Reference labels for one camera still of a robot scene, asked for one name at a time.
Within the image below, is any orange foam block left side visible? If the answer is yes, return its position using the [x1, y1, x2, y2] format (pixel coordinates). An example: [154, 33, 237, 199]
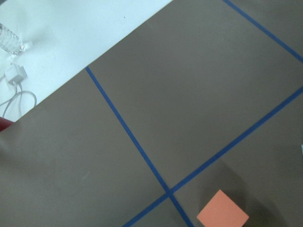
[197, 190, 249, 227]

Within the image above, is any clear plastic bottle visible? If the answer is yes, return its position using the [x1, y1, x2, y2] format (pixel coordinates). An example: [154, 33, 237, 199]
[0, 24, 33, 56]

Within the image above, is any white charger with cable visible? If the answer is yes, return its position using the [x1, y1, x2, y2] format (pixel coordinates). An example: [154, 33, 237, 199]
[0, 64, 37, 119]

